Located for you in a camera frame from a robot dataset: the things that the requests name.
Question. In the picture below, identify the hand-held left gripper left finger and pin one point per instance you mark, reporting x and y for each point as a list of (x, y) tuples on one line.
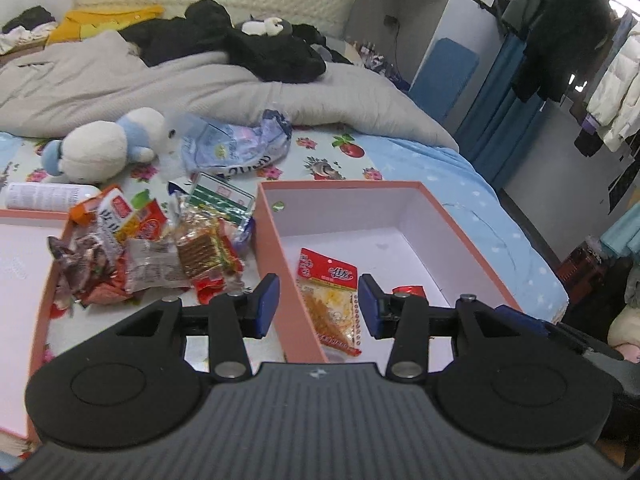
[(264, 305)]

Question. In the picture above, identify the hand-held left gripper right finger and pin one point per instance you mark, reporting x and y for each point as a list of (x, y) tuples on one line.
[(372, 307)]

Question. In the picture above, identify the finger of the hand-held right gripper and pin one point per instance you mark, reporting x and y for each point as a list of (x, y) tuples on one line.
[(522, 317)]

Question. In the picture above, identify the red yellow brown-square snack packet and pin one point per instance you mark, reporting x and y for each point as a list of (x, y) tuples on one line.
[(200, 252)]

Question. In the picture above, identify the pink cardboard box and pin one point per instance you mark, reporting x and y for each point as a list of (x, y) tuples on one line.
[(350, 212)]

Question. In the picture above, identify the green white snack packet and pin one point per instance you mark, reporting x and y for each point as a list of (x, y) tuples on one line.
[(220, 195)]

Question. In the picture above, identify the cream plush object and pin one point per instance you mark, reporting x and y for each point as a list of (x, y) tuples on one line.
[(625, 332)]

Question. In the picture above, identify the dark red bag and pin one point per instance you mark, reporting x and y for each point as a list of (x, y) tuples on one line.
[(582, 262)]

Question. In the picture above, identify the clear brownish snack packet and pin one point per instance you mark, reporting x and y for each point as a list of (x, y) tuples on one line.
[(150, 266)]

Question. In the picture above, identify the light blue garment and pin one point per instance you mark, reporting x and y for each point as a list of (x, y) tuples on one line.
[(620, 230)]

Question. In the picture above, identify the red yellow small snack packet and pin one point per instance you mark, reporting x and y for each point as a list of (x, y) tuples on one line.
[(150, 224)]

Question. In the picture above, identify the light blue plastic bag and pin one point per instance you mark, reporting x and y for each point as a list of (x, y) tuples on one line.
[(225, 145)]

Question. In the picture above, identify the white red snack packet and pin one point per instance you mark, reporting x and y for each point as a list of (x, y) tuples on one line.
[(112, 227)]

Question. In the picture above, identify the dark brown snack packet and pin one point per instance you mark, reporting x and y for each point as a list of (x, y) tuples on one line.
[(82, 260)]

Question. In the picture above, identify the blue curtain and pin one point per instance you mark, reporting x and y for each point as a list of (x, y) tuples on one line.
[(492, 120)]

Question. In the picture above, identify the orange snack packet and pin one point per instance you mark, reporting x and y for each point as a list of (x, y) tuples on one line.
[(85, 208)]

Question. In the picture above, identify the grey blanket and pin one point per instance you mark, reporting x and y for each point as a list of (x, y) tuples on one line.
[(210, 90)]

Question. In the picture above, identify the white blue plush toy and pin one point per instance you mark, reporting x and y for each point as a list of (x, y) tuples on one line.
[(95, 152)]

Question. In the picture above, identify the blue padded panel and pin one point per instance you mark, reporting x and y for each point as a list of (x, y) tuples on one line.
[(445, 77)]

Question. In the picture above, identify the white cylindrical bottle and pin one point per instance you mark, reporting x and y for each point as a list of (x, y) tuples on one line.
[(45, 196)]

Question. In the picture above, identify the pink cardboard box lid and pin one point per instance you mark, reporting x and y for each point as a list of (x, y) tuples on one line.
[(20, 335)]

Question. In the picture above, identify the white puffer jacket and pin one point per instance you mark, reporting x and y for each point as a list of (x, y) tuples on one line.
[(617, 90)]

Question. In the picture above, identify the black clothing pile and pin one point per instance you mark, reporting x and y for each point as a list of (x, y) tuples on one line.
[(240, 45)]

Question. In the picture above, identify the small black white plush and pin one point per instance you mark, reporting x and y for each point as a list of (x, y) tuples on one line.
[(265, 26)]

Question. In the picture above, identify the black hanging coat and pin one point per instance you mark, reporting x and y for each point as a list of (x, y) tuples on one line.
[(570, 35)]

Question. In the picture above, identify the yellow garment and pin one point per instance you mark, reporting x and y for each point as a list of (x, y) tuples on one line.
[(95, 22)]

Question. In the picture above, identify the mixed clothes pile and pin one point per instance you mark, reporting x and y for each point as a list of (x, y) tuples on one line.
[(25, 27)]

